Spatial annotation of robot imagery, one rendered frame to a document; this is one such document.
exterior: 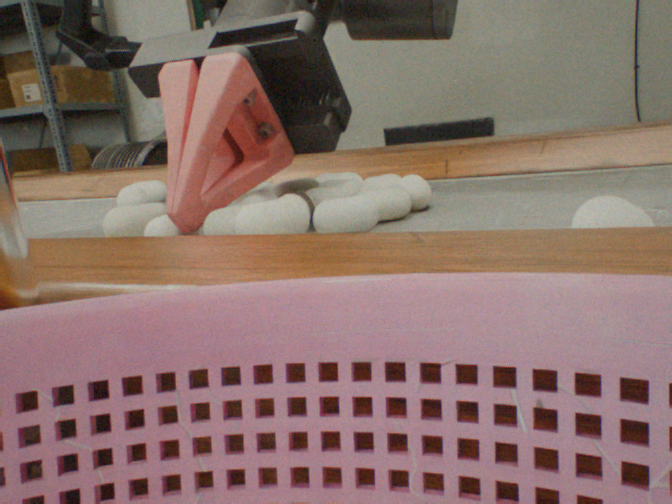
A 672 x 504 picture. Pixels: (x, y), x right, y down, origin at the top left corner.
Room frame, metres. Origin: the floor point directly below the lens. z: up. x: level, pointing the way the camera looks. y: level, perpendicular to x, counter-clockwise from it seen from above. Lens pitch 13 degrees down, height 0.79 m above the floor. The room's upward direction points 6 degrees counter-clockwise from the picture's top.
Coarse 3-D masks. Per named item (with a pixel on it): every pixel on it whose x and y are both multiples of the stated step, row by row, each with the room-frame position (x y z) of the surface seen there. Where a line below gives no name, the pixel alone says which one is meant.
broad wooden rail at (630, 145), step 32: (576, 128) 0.50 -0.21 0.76; (608, 128) 0.45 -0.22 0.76; (640, 128) 0.41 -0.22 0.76; (320, 160) 0.51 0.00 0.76; (352, 160) 0.49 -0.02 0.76; (384, 160) 0.48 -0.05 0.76; (416, 160) 0.47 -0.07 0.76; (448, 160) 0.45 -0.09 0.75; (480, 160) 0.44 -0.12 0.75; (512, 160) 0.43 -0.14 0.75; (544, 160) 0.42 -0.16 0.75; (576, 160) 0.41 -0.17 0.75; (608, 160) 0.40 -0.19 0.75; (640, 160) 0.39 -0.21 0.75; (32, 192) 0.65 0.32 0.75; (64, 192) 0.63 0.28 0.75; (96, 192) 0.60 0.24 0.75
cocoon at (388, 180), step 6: (390, 174) 0.35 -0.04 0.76; (366, 180) 0.34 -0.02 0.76; (372, 180) 0.34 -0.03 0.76; (378, 180) 0.34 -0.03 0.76; (384, 180) 0.34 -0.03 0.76; (390, 180) 0.34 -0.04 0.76; (396, 180) 0.35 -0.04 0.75; (366, 186) 0.34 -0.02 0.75; (372, 186) 0.34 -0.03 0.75; (378, 186) 0.34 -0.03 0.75; (384, 186) 0.34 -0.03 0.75; (390, 186) 0.34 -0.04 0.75
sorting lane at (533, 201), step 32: (448, 192) 0.38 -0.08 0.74; (480, 192) 0.36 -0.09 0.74; (512, 192) 0.34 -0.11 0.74; (544, 192) 0.33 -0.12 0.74; (576, 192) 0.32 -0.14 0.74; (608, 192) 0.31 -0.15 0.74; (640, 192) 0.30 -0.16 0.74; (32, 224) 0.44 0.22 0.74; (64, 224) 0.42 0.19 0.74; (96, 224) 0.40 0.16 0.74; (384, 224) 0.28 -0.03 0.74; (416, 224) 0.28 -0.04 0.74; (448, 224) 0.27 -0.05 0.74; (480, 224) 0.26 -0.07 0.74; (512, 224) 0.25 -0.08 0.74; (544, 224) 0.24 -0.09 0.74
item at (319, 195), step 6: (312, 192) 0.31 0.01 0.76; (318, 192) 0.31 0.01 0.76; (324, 192) 0.31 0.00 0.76; (330, 192) 0.30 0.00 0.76; (336, 192) 0.30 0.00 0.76; (342, 192) 0.30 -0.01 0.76; (312, 198) 0.31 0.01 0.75; (318, 198) 0.31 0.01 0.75; (324, 198) 0.30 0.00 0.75; (330, 198) 0.30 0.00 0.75; (336, 198) 0.30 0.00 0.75; (318, 204) 0.30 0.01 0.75
